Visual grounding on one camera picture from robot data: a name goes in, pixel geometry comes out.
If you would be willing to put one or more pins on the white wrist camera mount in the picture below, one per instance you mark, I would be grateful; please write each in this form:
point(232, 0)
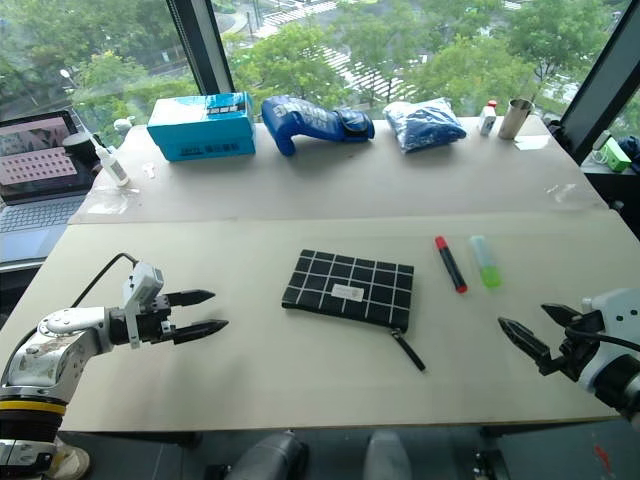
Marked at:
point(142, 280)
point(620, 310)

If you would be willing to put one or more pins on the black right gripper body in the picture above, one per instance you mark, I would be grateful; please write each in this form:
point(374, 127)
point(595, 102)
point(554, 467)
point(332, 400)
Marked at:
point(575, 352)

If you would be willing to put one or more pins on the white paper slip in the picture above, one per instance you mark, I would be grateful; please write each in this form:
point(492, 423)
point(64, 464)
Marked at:
point(529, 144)

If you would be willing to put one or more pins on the black marker with red caps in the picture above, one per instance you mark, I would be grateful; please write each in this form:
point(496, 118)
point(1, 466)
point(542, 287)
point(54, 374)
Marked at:
point(451, 265)

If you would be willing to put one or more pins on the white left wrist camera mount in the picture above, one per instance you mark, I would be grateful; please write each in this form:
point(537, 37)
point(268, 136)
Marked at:
point(142, 280)

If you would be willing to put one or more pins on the dark rounded shape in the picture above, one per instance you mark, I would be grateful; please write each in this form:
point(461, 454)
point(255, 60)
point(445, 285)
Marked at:
point(270, 457)

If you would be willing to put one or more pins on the black round puck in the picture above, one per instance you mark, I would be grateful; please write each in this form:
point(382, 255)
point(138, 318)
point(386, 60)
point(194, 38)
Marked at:
point(79, 147)

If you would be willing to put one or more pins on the blue cardboard shoe box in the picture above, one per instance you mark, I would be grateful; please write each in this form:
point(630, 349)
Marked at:
point(200, 132)

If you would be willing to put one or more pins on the flat clear plastic sheet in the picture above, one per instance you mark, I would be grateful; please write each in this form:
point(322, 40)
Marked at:
point(112, 200)

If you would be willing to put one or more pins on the beige shoe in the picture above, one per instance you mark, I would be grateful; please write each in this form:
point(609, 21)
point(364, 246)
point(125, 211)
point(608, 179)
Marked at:
point(72, 462)

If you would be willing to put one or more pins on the dark blue cloth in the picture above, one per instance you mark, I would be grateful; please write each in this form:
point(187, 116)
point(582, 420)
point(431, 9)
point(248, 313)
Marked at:
point(632, 155)

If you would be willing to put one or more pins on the steel cup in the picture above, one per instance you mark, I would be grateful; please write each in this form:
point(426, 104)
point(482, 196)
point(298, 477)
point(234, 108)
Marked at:
point(514, 120)

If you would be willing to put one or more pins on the blue garment in plastic bag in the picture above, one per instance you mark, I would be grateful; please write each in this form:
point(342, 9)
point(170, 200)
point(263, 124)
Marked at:
point(425, 125)

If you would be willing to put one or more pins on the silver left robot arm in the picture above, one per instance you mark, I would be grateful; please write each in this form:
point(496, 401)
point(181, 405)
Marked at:
point(55, 345)

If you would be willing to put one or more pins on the white nozzle squeeze bottle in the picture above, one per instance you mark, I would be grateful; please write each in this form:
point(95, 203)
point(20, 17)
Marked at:
point(112, 167)

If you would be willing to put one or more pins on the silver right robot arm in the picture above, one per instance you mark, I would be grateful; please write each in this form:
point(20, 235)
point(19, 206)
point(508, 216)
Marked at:
point(622, 390)

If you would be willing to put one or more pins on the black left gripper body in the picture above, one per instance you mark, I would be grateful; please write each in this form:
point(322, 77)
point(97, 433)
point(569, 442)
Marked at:
point(156, 325)

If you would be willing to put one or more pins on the green and white box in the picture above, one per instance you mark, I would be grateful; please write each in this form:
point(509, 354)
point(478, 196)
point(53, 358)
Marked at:
point(614, 155)

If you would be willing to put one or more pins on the blue boxing glove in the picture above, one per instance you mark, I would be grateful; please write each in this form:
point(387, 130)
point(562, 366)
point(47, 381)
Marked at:
point(305, 120)

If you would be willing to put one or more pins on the green translucent glue stick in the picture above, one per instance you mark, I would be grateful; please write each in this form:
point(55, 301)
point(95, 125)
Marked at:
point(486, 265)

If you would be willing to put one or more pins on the grey laptop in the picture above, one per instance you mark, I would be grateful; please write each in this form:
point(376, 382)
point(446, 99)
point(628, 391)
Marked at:
point(35, 200)

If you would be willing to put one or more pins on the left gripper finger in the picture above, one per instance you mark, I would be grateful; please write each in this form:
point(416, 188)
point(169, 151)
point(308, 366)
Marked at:
point(192, 297)
point(202, 329)

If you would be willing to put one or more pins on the black window frame post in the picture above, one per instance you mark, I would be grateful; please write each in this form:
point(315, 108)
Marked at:
point(205, 50)
point(600, 90)

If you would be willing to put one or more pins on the black grid-pattern pouch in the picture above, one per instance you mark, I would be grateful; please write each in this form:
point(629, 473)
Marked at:
point(345, 285)

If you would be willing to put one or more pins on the small white rounded jar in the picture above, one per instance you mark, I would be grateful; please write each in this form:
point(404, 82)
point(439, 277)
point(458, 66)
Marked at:
point(124, 125)

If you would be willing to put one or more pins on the black caster wheel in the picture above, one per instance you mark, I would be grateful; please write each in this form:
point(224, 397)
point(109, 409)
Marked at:
point(487, 465)

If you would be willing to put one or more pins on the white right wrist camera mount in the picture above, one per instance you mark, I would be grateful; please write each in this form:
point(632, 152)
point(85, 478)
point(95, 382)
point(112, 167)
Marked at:
point(620, 310)

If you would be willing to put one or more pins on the small white red-capped bottle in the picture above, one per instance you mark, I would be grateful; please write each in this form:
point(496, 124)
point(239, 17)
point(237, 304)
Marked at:
point(487, 122)

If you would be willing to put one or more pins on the small clear plastic piece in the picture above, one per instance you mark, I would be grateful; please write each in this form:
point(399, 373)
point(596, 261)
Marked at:
point(150, 171)

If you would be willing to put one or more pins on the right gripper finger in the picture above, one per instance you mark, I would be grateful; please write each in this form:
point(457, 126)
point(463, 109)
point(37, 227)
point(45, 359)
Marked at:
point(527, 342)
point(564, 315)

